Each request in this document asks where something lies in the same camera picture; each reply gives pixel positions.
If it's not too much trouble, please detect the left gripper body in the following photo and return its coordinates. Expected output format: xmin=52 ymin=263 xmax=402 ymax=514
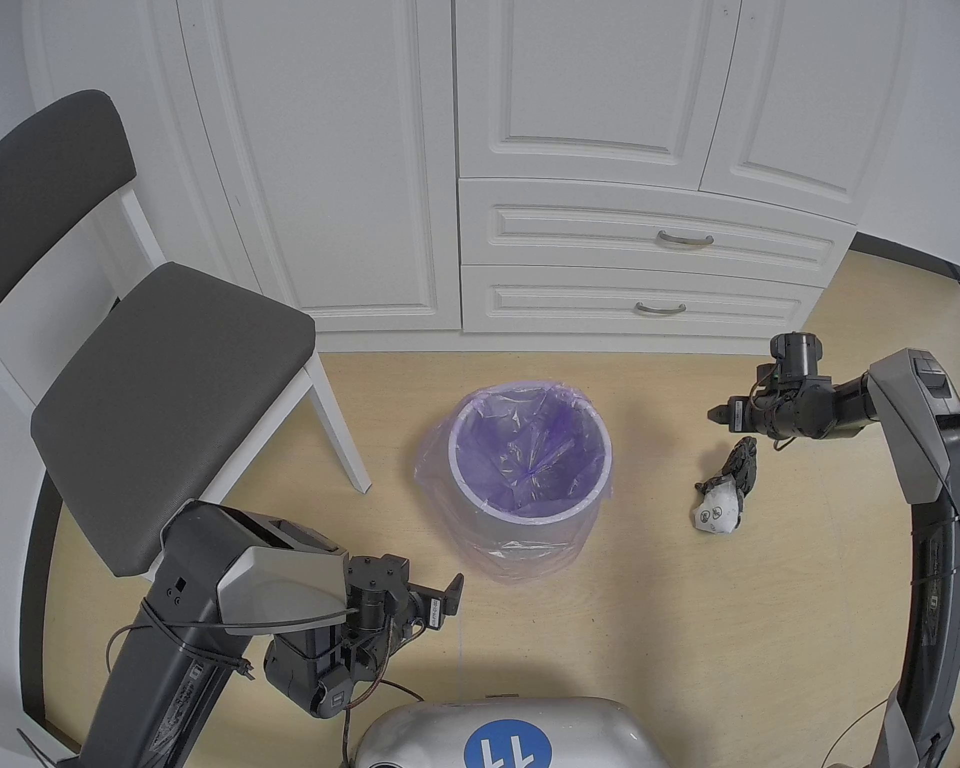
xmin=390 ymin=585 xmax=433 ymax=636

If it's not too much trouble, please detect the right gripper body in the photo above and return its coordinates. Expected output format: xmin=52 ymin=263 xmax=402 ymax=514
xmin=750 ymin=393 xmax=790 ymax=441

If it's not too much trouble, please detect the purple plastic bag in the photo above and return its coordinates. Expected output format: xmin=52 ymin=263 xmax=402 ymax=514
xmin=414 ymin=378 xmax=616 ymax=588

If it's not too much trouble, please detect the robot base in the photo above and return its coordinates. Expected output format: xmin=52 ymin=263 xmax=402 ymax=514
xmin=341 ymin=697 xmax=661 ymax=768

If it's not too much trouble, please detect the crumpled dark grey plastic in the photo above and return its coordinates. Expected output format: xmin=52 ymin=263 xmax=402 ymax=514
xmin=696 ymin=436 xmax=760 ymax=526

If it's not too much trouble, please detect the white trash bin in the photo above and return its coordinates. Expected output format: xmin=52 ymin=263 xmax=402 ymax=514
xmin=447 ymin=381 xmax=615 ymax=579

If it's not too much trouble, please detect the grey padded white chair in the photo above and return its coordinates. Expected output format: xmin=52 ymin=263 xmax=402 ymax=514
xmin=0 ymin=90 xmax=373 ymax=582

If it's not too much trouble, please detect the white wardrobe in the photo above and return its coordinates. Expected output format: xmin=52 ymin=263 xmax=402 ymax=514
xmin=21 ymin=0 xmax=915 ymax=357

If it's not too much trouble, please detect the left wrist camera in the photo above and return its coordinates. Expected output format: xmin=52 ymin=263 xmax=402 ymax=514
xmin=421 ymin=572 xmax=465 ymax=631

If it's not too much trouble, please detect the black cable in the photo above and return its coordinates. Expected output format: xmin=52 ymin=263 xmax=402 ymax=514
xmin=341 ymin=675 xmax=425 ymax=765

